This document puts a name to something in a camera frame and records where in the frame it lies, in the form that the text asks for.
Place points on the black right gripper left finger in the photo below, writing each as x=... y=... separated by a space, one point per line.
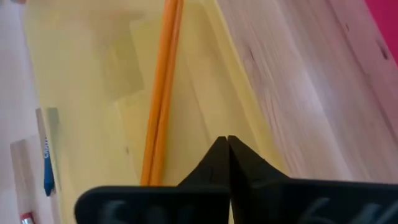
x=155 y=205

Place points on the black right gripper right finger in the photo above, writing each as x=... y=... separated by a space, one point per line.
x=295 y=205

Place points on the blue crayon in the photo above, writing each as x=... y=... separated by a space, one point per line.
x=48 y=174

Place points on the orange pencil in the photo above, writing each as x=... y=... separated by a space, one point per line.
x=169 y=93
x=27 y=219
x=158 y=93

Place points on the yellow translucent plastic bin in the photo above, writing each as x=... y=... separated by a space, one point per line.
x=93 y=77

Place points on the red plastic bin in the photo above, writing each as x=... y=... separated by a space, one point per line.
x=387 y=18

